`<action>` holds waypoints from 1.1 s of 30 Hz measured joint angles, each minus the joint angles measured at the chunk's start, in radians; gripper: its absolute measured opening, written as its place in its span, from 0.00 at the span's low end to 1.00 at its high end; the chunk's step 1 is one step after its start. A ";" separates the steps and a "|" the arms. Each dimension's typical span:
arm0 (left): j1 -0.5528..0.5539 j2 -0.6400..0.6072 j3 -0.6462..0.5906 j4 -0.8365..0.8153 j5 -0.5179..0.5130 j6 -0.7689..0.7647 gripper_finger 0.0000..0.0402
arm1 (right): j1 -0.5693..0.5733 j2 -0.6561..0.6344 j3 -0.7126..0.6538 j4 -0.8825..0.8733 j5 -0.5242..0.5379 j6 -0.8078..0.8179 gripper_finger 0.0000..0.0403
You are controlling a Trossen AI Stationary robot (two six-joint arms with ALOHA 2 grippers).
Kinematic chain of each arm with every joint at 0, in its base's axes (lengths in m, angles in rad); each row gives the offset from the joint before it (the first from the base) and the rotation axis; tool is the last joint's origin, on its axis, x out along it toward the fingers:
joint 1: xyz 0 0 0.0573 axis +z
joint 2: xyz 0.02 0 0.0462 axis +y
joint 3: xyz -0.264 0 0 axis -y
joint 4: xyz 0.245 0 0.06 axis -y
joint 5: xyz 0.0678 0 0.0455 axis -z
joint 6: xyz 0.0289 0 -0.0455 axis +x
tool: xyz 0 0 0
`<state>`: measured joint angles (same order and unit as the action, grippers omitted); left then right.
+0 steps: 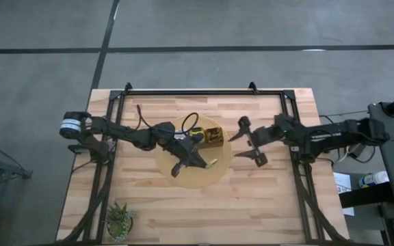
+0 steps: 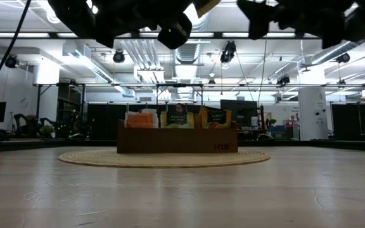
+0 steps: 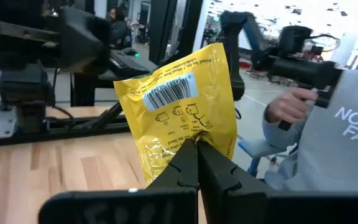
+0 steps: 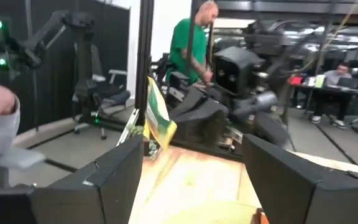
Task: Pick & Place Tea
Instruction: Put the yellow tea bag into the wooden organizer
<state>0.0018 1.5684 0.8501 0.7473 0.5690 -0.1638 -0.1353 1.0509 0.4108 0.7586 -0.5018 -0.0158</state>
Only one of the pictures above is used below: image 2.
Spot silver ventilation duct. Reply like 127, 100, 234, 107
166, 12, 212, 99

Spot white column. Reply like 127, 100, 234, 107
298, 87, 329, 141

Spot small potted plant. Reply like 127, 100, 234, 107
40, 123, 56, 139

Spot orange tazo tea packet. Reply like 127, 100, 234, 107
125, 108, 160, 129
125, 112, 155, 129

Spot white air duct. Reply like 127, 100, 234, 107
61, 42, 136, 98

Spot black screen panel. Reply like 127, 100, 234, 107
219, 99, 259, 128

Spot wooden tea box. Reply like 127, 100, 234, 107
117, 118, 239, 155

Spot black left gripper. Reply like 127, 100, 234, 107
48, 0, 196, 49

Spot green mango snack packet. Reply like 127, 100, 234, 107
200, 106, 233, 129

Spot round woven placemat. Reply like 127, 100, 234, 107
58, 148, 271, 168

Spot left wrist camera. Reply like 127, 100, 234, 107
157, 12, 193, 50

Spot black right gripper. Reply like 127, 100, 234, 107
236, 0, 355, 49

